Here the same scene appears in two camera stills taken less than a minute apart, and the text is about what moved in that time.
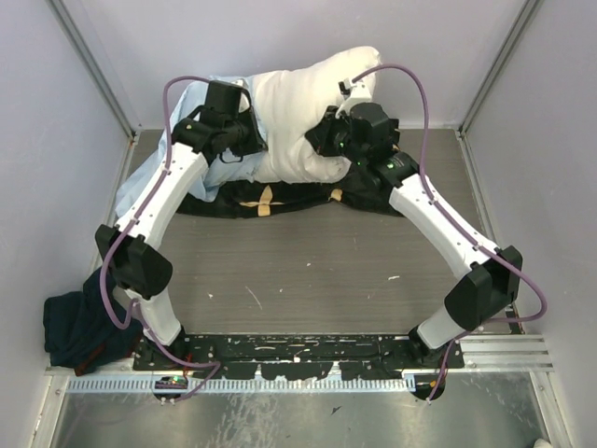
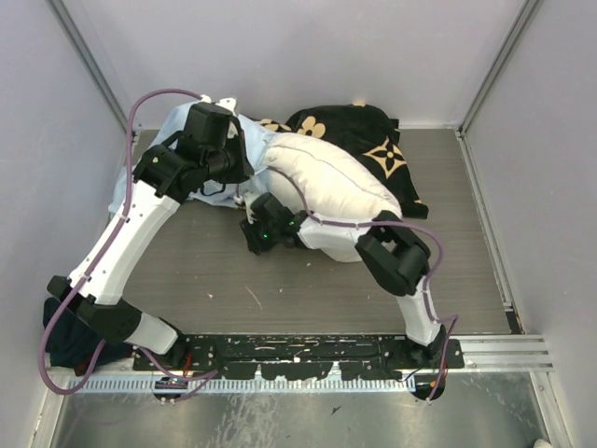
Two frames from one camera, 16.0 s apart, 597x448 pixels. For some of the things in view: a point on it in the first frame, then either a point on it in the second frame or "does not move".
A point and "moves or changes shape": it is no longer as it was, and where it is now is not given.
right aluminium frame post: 526,13 does not move
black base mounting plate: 298,357 does not move
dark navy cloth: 77,331 does not move
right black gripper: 318,135 to 255,243
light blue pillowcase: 224,169 moves or changes shape
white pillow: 285,101 to 326,180
